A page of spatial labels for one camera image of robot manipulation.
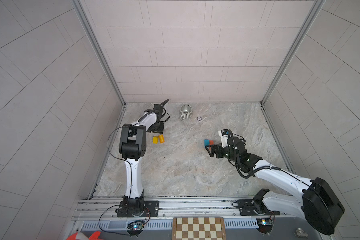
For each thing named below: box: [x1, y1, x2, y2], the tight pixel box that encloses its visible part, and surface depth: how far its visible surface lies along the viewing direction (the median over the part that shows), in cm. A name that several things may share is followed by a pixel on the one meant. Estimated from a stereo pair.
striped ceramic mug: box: [180, 104, 193, 121], surface depth 104 cm
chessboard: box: [171, 217, 227, 240], surface depth 65 cm
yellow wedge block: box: [152, 136, 158, 144], surface depth 96 cm
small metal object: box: [294, 227, 309, 239], surface depth 65 cm
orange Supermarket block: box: [158, 134, 165, 144], surface depth 98 cm
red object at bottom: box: [66, 231, 103, 240], surface depth 62 cm
